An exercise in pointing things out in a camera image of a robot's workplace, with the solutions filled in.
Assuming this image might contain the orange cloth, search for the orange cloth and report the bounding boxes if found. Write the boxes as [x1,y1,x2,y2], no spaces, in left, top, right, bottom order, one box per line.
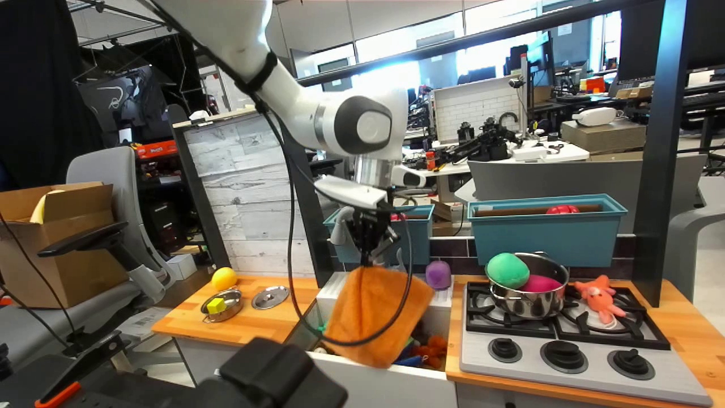
[323,265,438,369]

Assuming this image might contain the black stove knob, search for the black stove knob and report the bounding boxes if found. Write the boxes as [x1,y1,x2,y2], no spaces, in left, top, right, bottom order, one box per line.
[485,336,526,365]
[538,339,591,374]
[608,348,657,383]

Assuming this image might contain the flat cardboard box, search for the flat cardboard box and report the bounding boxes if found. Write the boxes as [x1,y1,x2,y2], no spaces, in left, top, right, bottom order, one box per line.
[560,119,649,159]

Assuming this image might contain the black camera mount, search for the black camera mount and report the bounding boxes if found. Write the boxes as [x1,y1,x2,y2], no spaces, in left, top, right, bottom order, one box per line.
[64,336,348,408]

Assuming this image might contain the black cable pile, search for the black cable pile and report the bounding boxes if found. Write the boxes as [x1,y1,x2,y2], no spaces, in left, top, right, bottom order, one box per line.
[450,111,526,163]

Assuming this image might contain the pink plush ball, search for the pink plush ball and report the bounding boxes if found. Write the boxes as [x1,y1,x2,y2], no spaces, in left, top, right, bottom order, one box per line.
[523,272,564,296]

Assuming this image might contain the grey office chair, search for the grey office chair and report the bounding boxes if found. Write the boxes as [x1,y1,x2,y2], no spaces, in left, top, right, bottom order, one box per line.
[37,146,200,306]

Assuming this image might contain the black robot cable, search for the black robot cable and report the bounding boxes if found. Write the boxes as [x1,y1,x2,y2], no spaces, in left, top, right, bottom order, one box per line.
[256,52,416,350]

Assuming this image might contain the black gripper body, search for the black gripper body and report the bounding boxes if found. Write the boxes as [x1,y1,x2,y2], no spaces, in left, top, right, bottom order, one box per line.
[346,203,400,239]

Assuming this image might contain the white shelf unit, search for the white shelf unit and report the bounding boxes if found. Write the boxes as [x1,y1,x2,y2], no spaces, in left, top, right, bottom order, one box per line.
[193,59,256,119]

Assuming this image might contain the orange-handled black clamp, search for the orange-handled black clamp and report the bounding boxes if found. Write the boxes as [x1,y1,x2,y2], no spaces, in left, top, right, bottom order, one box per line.
[31,336,131,408]

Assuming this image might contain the black curtain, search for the black curtain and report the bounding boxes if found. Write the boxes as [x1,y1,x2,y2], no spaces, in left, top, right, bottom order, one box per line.
[0,0,105,191]

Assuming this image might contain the white rounded object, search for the white rounded object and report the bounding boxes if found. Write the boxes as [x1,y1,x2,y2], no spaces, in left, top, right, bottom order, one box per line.
[570,104,620,129]

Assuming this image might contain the white toy sink basin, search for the white toy sink basin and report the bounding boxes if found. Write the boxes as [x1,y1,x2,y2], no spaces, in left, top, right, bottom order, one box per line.
[289,271,459,408]

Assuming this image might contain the open cardboard box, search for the open cardboard box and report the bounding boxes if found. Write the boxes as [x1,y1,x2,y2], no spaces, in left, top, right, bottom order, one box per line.
[0,180,131,312]

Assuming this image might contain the yellow ball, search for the yellow ball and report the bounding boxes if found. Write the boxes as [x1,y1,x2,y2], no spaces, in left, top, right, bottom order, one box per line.
[208,265,243,296]

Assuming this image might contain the grey wood-panel board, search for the grey wood-panel board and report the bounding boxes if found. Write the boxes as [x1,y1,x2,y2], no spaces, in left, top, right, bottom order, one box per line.
[173,102,315,282]

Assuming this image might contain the red toolbox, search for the red toolbox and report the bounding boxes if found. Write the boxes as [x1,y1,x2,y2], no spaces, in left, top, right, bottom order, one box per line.
[134,139,180,163]

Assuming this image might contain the green plush ball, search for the green plush ball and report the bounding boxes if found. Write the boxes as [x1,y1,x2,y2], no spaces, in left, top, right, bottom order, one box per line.
[485,251,533,290]

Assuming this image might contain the small orange plush toy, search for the small orange plush toy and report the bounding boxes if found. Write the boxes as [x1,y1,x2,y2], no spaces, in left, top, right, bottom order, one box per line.
[415,336,449,373]

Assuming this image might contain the grey partition panel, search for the grey partition panel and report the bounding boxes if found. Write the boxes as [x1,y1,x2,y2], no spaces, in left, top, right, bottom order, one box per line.
[466,149,708,234]

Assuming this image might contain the small metal bowl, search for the small metal bowl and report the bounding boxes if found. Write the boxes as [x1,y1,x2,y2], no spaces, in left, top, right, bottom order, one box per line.
[200,289,247,324]
[250,283,293,314]

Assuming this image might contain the orange plush lobster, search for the orange plush lobster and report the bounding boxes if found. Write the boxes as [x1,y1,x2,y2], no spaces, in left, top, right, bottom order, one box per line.
[569,272,630,326]

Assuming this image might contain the stainless steel pot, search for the stainless steel pot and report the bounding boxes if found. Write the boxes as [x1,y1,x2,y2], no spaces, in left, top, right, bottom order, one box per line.
[486,249,572,323]

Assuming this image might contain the grey toy stove top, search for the grey toy stove top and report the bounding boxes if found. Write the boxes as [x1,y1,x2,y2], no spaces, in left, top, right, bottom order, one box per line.
[459,279,713,408]

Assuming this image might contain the black kitchen frame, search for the black kitchen frame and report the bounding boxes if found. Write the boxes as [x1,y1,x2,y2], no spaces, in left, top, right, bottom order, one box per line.
[270,0,690,309]

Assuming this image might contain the wooden toy kitchen unit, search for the wooden toy kitchen unit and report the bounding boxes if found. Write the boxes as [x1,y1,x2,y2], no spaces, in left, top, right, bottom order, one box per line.
[152,271,725,408]

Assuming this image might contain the pink toy in planter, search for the pink toy in planter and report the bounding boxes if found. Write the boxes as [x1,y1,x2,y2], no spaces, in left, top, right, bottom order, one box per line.
[544,203,581,219]

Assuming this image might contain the purple toy ball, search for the purple toy ball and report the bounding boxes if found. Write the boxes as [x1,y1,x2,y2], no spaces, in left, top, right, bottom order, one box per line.
[423,258,453,292]

